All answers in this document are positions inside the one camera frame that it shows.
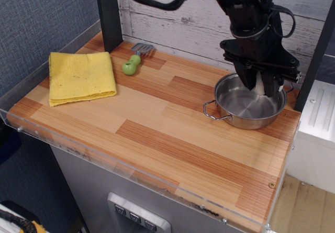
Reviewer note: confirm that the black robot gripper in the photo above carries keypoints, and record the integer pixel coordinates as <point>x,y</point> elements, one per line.
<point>261,50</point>

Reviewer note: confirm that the plush sushi roll toy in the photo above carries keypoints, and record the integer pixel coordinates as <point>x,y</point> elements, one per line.
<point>260,88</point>

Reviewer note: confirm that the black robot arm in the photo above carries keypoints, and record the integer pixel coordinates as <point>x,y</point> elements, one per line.
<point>247,14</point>

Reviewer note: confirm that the stainless steel pan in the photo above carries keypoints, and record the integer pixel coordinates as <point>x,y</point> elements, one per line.
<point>241,107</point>

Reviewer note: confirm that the white box at right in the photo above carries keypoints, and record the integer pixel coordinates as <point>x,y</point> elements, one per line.
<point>312,157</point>

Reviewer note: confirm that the folded yellow cloth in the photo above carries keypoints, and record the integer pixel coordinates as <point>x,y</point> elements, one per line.
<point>80,77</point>

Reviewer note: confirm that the silver dispenser button panel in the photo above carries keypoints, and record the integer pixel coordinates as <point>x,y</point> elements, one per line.
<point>142,219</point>

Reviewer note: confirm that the silver toy fridge cabinet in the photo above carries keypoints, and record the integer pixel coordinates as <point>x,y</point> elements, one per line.
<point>90,186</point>

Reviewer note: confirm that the clear acrylic table guard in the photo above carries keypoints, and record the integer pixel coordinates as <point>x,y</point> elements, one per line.
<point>154,132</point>

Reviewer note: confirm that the black yellow object bottom left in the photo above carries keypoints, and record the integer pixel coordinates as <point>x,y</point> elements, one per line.
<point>23,224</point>

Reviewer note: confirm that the dark right vertical post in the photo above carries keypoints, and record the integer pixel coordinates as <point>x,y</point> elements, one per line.
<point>316,60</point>

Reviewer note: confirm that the dark vertical post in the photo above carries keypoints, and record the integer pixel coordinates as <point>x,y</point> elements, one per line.
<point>110,23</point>
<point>316,60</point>

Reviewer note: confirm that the green handled grey toy spatula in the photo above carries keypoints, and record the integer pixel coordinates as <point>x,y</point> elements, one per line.
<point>129,67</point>

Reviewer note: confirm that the dark left vertical post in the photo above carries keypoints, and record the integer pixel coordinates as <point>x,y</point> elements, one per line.
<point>110,23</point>

